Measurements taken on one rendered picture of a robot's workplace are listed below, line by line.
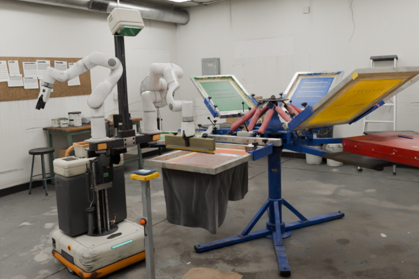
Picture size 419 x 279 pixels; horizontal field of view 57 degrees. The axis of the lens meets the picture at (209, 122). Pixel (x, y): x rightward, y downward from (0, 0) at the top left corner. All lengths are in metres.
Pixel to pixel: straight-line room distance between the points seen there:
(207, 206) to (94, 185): 1.10
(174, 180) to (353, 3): 4.97
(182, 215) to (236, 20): 5.52
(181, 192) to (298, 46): 4.90
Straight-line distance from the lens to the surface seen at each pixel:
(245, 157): 2.69
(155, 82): 2.92
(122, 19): 2.76
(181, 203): 2.73
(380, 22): 6.80
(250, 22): 7.60
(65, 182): 3.34
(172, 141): 2.70
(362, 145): 2.62
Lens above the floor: 1.54
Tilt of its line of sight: 7 degrees down
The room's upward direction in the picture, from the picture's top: 2 degrees counter-clockwise
